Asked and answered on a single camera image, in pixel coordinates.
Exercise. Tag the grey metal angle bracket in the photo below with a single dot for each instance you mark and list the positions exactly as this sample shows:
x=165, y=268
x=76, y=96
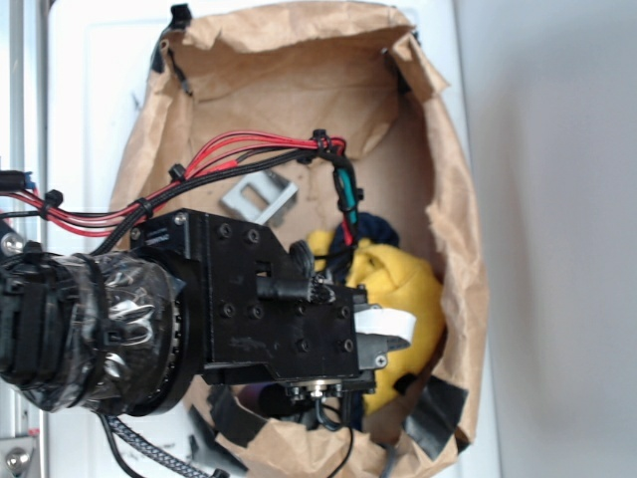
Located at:
x=263, y=197

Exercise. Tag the white plastic board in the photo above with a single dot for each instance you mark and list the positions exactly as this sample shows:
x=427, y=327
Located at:
x=99, y=56

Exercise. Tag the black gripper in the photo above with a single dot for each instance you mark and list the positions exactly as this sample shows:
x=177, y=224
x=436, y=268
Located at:
x=248, y=312

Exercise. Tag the black wrapped robot arm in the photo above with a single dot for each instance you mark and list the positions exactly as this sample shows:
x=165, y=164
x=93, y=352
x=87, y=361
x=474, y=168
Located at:
x=95, y=330

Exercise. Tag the aluminium extrusion rail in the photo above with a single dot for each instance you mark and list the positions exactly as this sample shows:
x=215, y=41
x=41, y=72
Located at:
x=23, y=147

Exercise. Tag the brown paper bag tray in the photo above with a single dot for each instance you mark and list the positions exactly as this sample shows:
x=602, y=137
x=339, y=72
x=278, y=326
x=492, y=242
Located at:
x=330, y=77

